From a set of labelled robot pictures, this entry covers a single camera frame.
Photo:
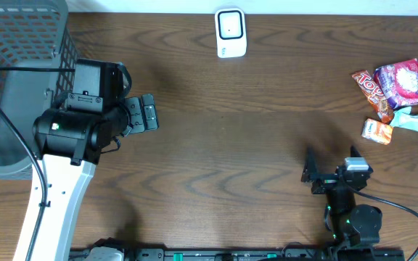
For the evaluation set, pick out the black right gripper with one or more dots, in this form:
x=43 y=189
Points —
x=328 y=182

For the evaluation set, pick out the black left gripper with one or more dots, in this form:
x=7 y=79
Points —
x=136 y=114

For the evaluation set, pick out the orange Kleenex tissue pack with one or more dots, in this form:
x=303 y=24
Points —
x=377 y=131

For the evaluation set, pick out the red snack bar wrapper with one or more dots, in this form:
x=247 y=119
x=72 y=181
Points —
x=374 y=95

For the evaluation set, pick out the red purple pad packet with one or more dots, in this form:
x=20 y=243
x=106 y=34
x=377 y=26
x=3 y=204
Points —
x=399 y=83

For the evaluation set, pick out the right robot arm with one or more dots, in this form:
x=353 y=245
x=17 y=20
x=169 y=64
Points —
x=355 y=227

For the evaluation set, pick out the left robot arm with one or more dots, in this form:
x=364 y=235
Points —
x=69 y=139

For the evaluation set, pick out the white barcode scanner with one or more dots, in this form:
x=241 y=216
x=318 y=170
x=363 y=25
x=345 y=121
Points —
x=231 y=33

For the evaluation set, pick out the grey plastic mesh basket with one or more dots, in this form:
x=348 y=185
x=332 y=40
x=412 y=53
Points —
x=37 y=55

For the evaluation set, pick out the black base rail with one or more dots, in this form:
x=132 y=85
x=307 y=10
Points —
x=103 y=253

